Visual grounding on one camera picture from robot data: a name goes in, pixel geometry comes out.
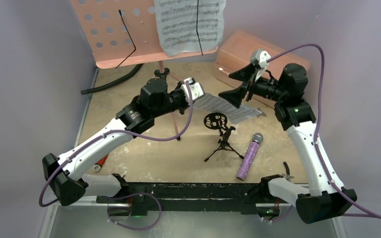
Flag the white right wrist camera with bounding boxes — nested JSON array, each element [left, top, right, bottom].
[[250, 49, 271, 82]]

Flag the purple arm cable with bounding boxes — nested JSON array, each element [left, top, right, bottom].
[[259, 43, 381, 224], [38, 78, 194, 231]]

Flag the pink folding music stand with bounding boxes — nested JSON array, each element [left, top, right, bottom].
[[70, 0, 219, 141]]

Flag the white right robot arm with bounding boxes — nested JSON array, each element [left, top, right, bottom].
[[219, 63, 357, 224]]

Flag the purple glitter microphone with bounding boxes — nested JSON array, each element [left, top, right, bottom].
[[236, 132, 264, 181]]

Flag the black mini microphone tripod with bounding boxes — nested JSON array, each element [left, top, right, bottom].
[[203, 112, 244, 162]]

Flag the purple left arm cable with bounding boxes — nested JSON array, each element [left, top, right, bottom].
[[38, 78, 194, 231]]

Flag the black corrugated hose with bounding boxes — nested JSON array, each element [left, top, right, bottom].
[[80, 63, 144, 95]]

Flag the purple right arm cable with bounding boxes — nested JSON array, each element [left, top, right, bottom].
[[259, 43, 381, 224]]

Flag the small grey metal clip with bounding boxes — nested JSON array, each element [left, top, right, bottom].
[[257, 108, 266, 117]]

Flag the sheet music paper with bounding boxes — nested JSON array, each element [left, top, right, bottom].
[[154, 0, 226, 57], [193, 93, 259, 124]]

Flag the pink translucent storage box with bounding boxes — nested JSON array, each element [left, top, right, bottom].
[[214, 31, 311, 109]]

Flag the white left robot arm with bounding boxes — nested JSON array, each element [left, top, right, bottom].
[[39, 77, 205, 207]]

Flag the black handled pliers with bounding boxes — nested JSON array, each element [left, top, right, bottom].
[[282, 162, 294, 182]]

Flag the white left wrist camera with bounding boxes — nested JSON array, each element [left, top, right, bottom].
[[180, 77, 205, 102]]

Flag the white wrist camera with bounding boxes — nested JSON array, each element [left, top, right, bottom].
[[250, 49, 271, 82], [180, 77, 205, 102]]

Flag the orange handled cutter tool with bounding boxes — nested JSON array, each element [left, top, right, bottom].
[[93, 155, 108, 173]]

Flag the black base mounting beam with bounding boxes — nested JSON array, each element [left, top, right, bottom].
[[96, 182, 291, 217]]

